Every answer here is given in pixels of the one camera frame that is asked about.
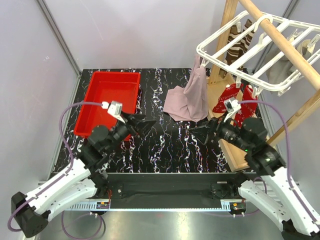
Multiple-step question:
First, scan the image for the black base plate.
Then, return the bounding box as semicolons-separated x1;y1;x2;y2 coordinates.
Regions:
78;172;288;216

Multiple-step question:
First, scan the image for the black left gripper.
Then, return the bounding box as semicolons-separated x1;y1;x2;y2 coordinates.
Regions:
105;111;157;153

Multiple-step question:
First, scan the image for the mauve sock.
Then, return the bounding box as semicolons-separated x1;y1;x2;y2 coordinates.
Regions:
163;55;208;122

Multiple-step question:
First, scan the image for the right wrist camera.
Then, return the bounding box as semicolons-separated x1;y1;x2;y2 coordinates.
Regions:
223;97;241;123

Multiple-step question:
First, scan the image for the red plastic bin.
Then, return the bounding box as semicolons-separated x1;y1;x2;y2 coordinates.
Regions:
74;71;141;139

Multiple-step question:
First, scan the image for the red snowflake sock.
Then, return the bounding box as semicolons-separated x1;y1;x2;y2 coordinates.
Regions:
234;85;258;127
212;83;240;114

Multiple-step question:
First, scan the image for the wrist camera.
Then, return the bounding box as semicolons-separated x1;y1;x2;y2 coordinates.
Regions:
223;97;241;123
101;100;125;123

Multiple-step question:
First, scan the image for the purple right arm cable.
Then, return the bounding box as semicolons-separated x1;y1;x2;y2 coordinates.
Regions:
237;100;317;225

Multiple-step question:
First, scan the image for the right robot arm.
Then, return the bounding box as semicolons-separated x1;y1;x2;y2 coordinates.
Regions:
189;117;320;240

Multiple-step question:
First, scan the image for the cream grey sock hanging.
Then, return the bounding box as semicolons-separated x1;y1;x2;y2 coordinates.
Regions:
266;39;315;85

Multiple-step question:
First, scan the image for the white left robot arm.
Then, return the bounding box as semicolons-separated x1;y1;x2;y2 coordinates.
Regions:
7;112;156;238

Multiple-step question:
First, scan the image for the wooden rack frame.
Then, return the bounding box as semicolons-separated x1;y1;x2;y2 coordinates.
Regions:
207;0;320;172

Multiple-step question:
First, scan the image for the white clip hanger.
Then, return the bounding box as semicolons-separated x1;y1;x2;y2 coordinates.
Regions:
196;10;320;94

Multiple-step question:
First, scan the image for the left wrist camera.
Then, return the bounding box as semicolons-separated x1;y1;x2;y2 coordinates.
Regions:
101;100;125;123

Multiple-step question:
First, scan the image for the wooden hanging rod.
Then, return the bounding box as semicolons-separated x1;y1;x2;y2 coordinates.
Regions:
240;0;320;90

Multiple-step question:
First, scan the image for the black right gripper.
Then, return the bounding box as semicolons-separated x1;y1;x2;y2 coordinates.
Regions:
188;109;251;152

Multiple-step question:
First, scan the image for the brown striped sock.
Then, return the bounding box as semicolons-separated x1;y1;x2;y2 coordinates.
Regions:
238;19;255;58
224;21;242;65

